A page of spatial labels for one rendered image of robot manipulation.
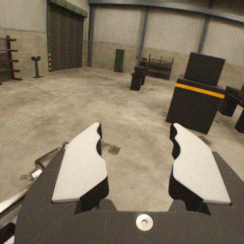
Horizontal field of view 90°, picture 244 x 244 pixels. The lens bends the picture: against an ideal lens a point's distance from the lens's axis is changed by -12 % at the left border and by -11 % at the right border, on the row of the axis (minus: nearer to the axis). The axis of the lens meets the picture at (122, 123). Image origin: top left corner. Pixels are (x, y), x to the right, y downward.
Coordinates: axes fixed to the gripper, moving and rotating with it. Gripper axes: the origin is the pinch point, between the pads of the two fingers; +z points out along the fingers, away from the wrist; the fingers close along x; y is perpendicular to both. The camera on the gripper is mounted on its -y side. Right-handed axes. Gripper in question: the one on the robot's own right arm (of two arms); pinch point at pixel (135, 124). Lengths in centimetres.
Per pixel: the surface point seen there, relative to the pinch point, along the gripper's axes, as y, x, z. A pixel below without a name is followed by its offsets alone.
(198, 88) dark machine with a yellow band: 69, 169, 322
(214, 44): -106, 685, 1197
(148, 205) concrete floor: 163, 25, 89
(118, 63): 67, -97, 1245
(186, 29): -209, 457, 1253
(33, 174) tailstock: 42, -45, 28
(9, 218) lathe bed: 65, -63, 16
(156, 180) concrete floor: 165, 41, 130
